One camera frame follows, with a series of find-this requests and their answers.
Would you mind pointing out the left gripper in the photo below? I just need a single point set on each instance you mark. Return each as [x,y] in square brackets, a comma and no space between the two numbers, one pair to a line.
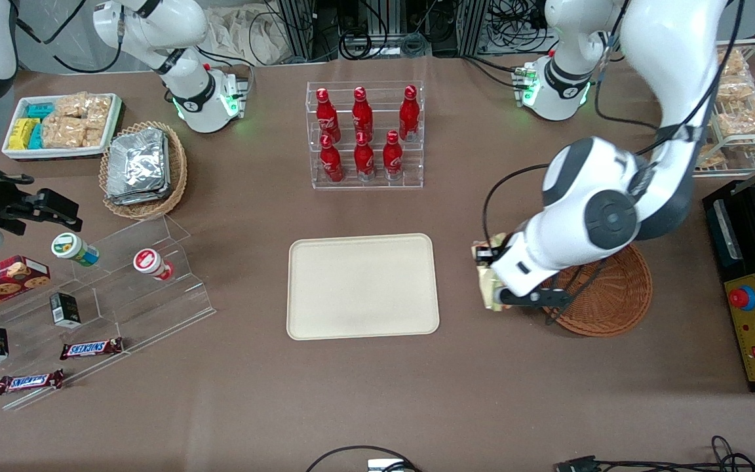
[483,253]

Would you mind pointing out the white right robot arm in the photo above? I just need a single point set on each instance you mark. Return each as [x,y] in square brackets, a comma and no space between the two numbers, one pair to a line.
[181,85]

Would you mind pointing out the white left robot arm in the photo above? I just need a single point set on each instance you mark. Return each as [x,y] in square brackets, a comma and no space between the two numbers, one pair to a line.
[672,65]

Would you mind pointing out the beige plastic tray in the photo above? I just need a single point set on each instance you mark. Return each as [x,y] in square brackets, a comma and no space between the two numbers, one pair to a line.
[361,288]

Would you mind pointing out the oval brown wicker basket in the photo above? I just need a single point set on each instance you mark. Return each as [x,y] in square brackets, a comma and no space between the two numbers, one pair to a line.
[177,170]

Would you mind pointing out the round brown wicker basket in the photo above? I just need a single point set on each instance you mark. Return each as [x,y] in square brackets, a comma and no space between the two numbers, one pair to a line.
[620,295]

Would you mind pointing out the white rectangular snack bin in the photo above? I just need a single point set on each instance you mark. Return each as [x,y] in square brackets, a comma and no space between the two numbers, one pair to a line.
[63,153]

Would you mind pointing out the teal snack pack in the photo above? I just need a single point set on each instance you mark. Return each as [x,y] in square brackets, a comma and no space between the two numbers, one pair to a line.
[40,110]
[36,136]

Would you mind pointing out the yellow snack pack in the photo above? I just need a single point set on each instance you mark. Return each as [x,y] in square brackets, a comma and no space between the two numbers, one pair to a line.
[22,134]

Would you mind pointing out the green lid white cup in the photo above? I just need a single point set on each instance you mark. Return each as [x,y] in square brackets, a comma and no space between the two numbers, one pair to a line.
[73,249]

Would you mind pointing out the silver foil pouch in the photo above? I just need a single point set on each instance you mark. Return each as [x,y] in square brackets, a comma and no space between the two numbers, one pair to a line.
[138,164]
[135,199]

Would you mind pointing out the red aluminium cola bottle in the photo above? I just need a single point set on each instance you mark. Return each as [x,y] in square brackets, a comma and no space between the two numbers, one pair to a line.
[364,158]
[362,115]
[328,118]
[331,160]
[409,115]
[392,157]

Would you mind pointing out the red lid white cup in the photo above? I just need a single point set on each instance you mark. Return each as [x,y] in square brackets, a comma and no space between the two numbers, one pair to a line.
[151,263]

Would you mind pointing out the clear acrylic bottle rack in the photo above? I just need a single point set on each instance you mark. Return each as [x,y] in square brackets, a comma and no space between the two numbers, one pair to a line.
[345,184]

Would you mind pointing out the brown Snickers bar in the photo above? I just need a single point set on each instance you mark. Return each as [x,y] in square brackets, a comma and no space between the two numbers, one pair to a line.
[91,349]
[30,381]

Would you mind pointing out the clear acrylic stepped stand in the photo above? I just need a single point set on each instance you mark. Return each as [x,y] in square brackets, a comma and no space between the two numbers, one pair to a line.
[154,308]

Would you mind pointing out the crumpled white plastic sheet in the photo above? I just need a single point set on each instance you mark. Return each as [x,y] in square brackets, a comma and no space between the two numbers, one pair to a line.
[240,33]

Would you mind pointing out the red emergency stop button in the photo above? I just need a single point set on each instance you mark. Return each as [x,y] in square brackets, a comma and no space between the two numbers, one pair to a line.
[739,297]

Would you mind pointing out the black control box yellow panel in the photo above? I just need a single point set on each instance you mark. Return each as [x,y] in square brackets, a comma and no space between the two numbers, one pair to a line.
[754,229]

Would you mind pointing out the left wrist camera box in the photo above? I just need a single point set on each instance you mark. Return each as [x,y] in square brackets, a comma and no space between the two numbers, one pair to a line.
[538,298]

